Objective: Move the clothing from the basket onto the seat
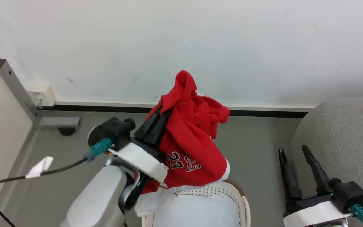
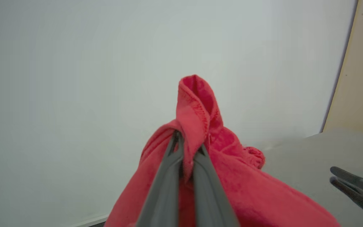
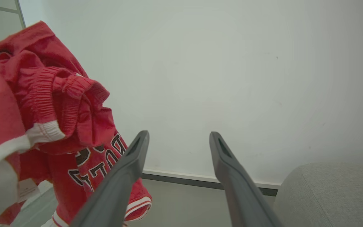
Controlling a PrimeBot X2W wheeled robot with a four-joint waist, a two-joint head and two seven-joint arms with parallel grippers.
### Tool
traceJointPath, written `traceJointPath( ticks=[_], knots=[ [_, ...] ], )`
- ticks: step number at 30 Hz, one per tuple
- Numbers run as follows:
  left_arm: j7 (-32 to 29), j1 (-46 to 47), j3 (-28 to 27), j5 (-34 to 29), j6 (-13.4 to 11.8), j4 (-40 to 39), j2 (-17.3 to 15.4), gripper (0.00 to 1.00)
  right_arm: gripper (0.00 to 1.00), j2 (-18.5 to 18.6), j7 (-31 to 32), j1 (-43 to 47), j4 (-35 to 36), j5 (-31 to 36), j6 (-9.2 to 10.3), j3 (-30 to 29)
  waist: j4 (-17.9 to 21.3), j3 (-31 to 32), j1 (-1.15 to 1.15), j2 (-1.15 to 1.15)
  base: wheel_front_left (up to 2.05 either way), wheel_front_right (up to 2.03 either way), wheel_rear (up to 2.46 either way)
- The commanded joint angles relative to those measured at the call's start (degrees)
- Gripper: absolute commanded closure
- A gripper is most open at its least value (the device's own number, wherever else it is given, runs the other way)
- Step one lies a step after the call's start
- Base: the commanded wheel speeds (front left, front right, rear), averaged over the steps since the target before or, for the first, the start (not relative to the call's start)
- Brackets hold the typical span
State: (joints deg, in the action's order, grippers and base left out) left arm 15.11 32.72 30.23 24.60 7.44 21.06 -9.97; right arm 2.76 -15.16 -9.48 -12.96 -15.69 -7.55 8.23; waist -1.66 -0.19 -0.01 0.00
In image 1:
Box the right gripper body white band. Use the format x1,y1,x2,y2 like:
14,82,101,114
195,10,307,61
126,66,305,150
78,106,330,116
283,192,354,227

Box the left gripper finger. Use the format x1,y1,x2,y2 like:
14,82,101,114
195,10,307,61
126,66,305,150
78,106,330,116
134,106,164,142
151,108,173,147

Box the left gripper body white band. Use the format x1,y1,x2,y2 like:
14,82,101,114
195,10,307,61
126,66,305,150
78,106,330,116
109,136,169,183

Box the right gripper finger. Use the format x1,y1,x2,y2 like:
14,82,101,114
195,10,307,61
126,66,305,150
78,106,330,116
278,148,303,200
302,145,333,195

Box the red basketball jersey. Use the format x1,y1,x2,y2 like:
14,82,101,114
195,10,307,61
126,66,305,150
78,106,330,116
134,70,231,218

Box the white perforated laundry basket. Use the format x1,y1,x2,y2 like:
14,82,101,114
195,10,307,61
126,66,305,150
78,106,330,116
141,179,251,227

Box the white cloth in basket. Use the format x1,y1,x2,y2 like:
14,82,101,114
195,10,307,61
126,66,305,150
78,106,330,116
152,193,241,227

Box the white and black baseboard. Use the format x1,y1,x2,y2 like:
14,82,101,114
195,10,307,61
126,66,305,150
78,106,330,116
54,98,316,119

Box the grey fabric sofa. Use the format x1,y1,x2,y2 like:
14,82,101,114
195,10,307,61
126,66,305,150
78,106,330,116
290,98,363,221

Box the teal left cable connector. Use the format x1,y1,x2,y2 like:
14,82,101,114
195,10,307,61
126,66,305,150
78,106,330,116
84,138,113,162

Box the teal cable connector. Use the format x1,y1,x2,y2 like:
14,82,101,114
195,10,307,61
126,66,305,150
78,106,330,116
84,138,113,162
351,204,363,227

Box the teal right cable connector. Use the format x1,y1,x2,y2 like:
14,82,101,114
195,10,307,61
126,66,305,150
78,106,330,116
351,204,363,227

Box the thin black cable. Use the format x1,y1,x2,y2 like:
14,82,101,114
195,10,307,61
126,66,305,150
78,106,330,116
0,158,88,227

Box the white cable tag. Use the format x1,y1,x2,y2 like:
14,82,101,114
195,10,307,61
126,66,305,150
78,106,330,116
25,156,54,179

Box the white wall outlet box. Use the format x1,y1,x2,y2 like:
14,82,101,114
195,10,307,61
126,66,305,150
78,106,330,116
27,82,56,107

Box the grey metal frame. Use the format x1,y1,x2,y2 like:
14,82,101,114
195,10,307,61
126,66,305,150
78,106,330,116
0,58,81,128

